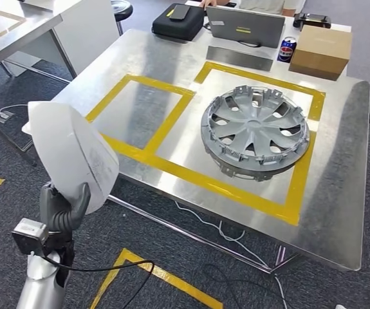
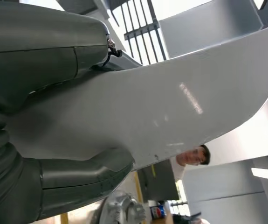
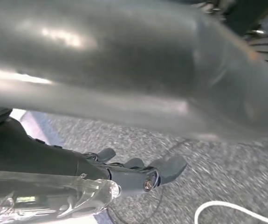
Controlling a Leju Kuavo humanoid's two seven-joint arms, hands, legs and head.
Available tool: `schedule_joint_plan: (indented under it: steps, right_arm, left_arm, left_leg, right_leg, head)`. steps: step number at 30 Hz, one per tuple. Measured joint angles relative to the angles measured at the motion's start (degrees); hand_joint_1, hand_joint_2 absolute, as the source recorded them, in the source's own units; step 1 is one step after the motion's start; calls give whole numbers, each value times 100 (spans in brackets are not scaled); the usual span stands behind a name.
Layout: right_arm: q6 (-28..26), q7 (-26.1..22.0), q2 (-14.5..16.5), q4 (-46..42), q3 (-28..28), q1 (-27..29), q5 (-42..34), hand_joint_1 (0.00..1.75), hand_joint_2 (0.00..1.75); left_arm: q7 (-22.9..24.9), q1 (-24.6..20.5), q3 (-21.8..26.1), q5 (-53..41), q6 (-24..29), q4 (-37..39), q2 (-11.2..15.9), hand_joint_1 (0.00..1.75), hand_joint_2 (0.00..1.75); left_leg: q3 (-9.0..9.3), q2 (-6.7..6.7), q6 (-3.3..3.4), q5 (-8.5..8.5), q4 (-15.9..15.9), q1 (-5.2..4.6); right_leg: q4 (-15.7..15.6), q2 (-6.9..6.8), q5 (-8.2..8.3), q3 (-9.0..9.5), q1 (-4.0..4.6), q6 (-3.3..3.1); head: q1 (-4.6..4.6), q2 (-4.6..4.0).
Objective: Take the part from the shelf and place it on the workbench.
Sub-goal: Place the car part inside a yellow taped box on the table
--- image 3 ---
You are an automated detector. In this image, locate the clear plastic film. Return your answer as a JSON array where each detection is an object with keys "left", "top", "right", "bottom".
[{"left": 0, "top": 170, "right": 122, "bottom": 224}]

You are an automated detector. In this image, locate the white floor cable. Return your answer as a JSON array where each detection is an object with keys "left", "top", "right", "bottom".
[{"left": 194, "top": 201, "right": 268, "bottom": 224}]

